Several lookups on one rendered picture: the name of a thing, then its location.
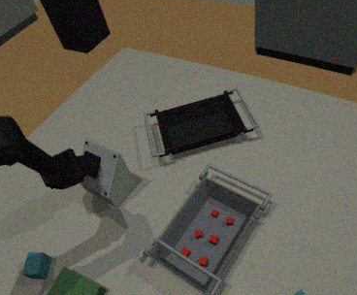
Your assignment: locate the teal block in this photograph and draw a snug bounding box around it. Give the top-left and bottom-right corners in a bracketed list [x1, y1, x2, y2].
[22, 252, 52, 279]
[293, 289, 306, 295]

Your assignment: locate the small red block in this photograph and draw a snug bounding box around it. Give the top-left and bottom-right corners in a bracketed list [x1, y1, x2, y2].
[194, 229, 202, 240]
[180, 247, 190, 257]
[199, 256, 208, 267]
[209, 235, 218, 246]
[211, 210, 218, 218]
[226, 216, 233, 226]

